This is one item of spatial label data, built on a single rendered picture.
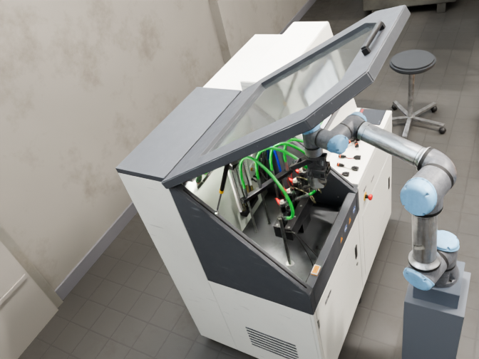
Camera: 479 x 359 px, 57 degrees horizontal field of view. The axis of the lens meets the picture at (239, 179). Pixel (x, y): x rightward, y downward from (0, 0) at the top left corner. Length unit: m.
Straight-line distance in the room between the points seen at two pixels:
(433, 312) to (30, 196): 2.61
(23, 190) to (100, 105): 0.90
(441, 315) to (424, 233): 0.56
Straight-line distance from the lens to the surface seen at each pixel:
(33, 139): 3.35
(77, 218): 3.70
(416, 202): 1.57
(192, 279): 2.43
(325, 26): 2.70
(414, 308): 2.17
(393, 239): 3.41
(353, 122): 1.79
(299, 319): 2.21
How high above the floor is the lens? 2.58
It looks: 39 degrees down
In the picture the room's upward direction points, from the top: 16 degrees counter-clockwise
